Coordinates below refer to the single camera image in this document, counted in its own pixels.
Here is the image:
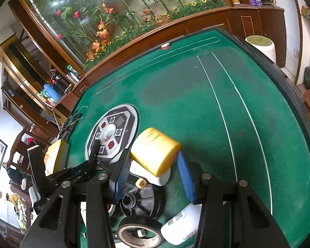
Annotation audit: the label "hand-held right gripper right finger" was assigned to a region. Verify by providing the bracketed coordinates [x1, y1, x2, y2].
[176, 150, 291, 248]

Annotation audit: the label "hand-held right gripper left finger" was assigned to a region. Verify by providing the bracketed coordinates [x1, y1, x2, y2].
[20, 151, 133, 248]

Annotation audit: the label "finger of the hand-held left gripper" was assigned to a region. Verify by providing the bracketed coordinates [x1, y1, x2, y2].
[86, 137, 102, 168]
[49, 161, 93, 186]

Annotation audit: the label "yellow cylindrical jar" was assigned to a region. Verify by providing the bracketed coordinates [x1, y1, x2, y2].
[130, 127, 181, 178]

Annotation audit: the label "yellow cardboard box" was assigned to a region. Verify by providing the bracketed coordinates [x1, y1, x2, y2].
[44, 139, 69, 175]

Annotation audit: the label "round table control panel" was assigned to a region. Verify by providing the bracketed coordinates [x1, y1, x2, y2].
[85, 104, 140, 165]

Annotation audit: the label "wooden chair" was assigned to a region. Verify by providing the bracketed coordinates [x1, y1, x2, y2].
[5, 124, 35, 172]

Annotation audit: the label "black round plastic disc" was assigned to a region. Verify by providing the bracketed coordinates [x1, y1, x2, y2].
[119, 185, 164, 219]

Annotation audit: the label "white plastic bottle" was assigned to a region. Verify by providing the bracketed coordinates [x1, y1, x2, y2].
[160, 204, 205, 245]

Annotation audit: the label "black tape roll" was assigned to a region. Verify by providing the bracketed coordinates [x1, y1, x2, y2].
[116, 215, 163, 248]

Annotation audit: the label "artificial flower glass display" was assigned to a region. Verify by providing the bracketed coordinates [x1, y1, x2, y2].
[15, 0, 233, 70]

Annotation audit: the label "white cylindrical bin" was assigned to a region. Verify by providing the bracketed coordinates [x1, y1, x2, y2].
[245, 35, 277, 64]

